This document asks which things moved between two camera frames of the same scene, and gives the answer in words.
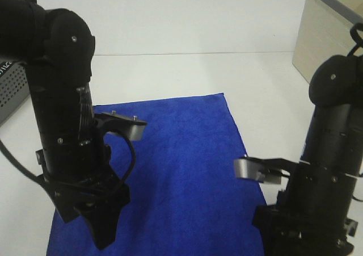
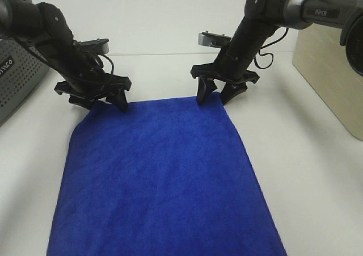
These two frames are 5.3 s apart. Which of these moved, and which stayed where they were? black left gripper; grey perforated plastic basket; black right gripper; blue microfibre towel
Moved: black left gripper; black right gripper
Stayed: blue microfibre towel; grey perforated plastic basket
